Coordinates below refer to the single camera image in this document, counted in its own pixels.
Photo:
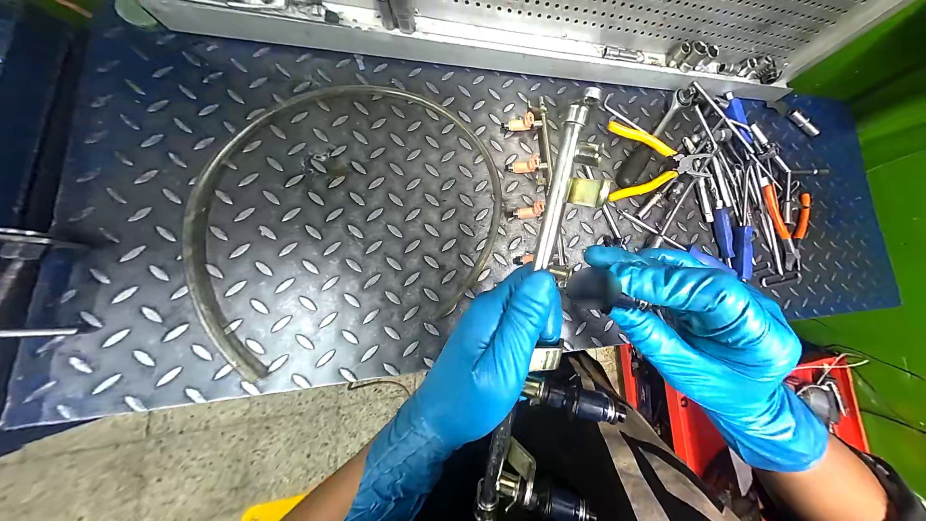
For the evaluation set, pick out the orange fuel injector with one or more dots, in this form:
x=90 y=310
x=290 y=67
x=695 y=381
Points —
x=521 y=123
x=530 y=210
x=524 y=258
x=527 y=165

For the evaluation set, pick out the person's right forearm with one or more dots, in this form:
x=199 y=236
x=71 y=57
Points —
x=825 y=488

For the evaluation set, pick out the short silver socket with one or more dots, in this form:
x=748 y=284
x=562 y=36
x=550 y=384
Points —
x=803 y=123

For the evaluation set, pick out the yellow plastic object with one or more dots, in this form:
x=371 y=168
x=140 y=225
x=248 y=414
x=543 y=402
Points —
x=271 y=509

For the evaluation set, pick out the person's right fingers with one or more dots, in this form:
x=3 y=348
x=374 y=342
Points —
x=680 y=282

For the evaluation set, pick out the person's left thumb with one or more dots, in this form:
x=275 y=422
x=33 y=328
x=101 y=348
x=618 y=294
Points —
x=522 y=311

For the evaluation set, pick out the row of silver sockets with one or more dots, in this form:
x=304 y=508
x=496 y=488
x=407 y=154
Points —
x=697 y=55

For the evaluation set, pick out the red tool cart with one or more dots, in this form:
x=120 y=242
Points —
x=694 y=427

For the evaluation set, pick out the silver metal fuel rail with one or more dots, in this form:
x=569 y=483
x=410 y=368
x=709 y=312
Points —
x=554 y=217

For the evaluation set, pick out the small black injector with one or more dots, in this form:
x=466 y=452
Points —
x=592 y=289

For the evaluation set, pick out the person's left forearm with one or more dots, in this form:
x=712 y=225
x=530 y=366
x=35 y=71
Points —
x=344 y=481

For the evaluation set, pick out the round metal part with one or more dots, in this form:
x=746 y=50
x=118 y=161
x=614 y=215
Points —
x=819 y=399

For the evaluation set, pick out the person's left hand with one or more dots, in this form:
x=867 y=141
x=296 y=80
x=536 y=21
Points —
x=463 y=391

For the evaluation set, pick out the pile of hand tools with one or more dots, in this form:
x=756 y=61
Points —
x=723 y=231

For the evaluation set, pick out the person's body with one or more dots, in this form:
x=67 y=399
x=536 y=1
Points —
x=615 y=463

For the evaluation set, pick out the person's right thumb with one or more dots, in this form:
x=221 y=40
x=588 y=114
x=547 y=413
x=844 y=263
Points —
x=651 y=344

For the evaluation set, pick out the person's left fingers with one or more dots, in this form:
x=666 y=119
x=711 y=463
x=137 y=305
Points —
x=555 y=322

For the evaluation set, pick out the dark blue metal cabinet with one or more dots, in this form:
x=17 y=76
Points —
x=25 y=130

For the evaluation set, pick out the perforated metal tool rack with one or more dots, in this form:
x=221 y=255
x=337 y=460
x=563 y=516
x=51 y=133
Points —
x=506 y=50

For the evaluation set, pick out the person's right hand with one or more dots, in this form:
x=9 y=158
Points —
x=738 y=362

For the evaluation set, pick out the fuel rail with bracket ends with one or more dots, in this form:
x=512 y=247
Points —
x=545 y=148

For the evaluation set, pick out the thin metal rod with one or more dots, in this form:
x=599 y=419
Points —
x=36 y=333

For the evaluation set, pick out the translucent greenish container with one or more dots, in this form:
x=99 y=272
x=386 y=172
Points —
x=137 y=11

